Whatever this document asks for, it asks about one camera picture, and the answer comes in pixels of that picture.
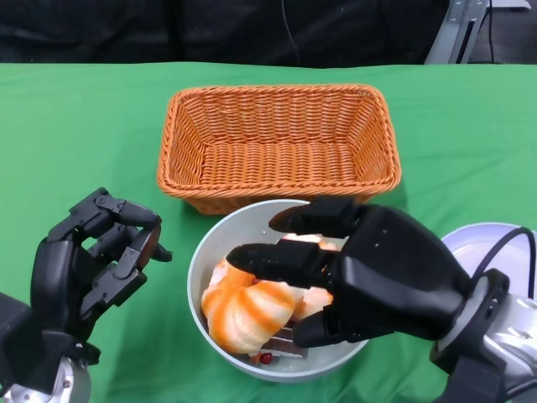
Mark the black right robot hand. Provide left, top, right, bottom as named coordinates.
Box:
left=226, top=196, right=479, bottom=349

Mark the orange striped bread ring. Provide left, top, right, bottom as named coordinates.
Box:
left=201, top=258, right=310, bottom=353
left=279, top=233, right=349, bottom=318

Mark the pale lilac plate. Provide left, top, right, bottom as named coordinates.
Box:
left=440, top=222, right=537, bottom=303

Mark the black cloth backdrop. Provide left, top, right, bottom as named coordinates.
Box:
left=0, top=0, right=450, bottom=68

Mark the grey round bowl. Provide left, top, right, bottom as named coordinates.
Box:
left=186, top=199, right=373, bottom=383

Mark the chocolate layer cake slice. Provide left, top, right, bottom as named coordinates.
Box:
left=247, top=318, right=310, bottom=365

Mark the thin black hanging cable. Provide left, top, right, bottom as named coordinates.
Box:
left=279, top=0, right=302, bottom=67

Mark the black cable by stand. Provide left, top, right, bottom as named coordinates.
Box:
left=486, top=8, right=496, bottom=63

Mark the grey metal stand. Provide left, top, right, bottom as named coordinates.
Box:
left=424, top=0, right=532, bottom=65

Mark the green tablecloth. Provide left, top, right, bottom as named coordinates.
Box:
left=0, top=60, right=537, bottom=403

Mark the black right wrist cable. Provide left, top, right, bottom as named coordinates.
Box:
left=472, top=226, right=534, bottom=282

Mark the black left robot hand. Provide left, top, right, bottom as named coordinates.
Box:
left=31, top=187, right=174, bottom=337

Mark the orange wicker basket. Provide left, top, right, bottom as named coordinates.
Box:
left=157, top=83, right=403, bottom=215

